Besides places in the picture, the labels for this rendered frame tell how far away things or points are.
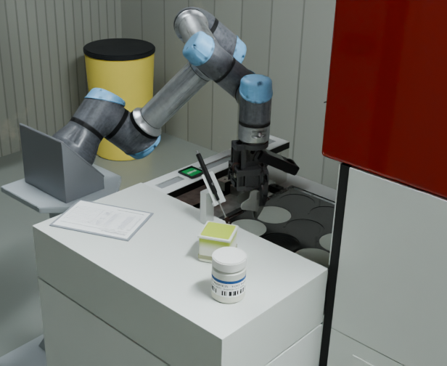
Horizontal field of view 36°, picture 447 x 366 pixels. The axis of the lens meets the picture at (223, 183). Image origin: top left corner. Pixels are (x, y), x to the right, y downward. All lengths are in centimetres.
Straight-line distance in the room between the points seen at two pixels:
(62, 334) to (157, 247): 37
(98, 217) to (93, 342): 30
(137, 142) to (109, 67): 206
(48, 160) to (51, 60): 260
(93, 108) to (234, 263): 96
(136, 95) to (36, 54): 72
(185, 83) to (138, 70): 219
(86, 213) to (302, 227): 56
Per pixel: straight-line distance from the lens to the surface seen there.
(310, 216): 192
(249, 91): 159
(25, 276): 337
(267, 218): 189
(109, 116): 220
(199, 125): 467
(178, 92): 213
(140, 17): 488
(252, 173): 166
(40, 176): 223
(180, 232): 168
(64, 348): 185
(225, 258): 139
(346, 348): 164
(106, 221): 173
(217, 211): 196
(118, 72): 426
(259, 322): 142
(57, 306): 179
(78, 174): 215
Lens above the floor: 179
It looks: 25 degrees down
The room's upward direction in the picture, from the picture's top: 2 degrees clockwise
